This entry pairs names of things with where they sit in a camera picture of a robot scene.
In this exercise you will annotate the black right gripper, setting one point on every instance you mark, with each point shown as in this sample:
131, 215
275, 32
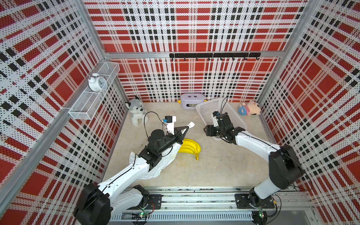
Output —
209, 130

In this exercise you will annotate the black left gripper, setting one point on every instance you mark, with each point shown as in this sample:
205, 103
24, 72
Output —
178, 135

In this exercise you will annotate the yellow banana bunch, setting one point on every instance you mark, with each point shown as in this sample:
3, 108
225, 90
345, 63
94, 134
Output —
191, 147

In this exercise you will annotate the translucent white plastic bag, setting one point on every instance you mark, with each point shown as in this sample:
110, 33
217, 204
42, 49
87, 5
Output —
155, 156

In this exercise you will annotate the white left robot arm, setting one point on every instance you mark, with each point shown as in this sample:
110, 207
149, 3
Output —
99, 202

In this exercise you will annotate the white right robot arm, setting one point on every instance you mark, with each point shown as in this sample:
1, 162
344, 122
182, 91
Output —
284, 165

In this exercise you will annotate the pink pig plush toy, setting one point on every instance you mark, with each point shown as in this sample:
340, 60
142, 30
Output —
249, 108

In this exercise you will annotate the grey white husky plush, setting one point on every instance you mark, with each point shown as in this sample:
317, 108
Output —
137, 110

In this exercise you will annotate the white alarm clock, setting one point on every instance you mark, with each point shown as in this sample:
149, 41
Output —
97, 83

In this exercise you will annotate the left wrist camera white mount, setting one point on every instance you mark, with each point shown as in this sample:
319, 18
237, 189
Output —
169, 122

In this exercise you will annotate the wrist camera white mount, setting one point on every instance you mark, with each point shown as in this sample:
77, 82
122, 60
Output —
215, 114
169, 122

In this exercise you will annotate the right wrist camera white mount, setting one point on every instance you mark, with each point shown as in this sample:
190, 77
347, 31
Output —
215, 114

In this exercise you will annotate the black wall hook rail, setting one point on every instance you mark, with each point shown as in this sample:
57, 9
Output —
244, 55

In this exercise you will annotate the metal base rail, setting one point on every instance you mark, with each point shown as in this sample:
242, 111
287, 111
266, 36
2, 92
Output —
174, 205

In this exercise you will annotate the white wire mesh shelf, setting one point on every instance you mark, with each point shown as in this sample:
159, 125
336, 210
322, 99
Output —
89, 102

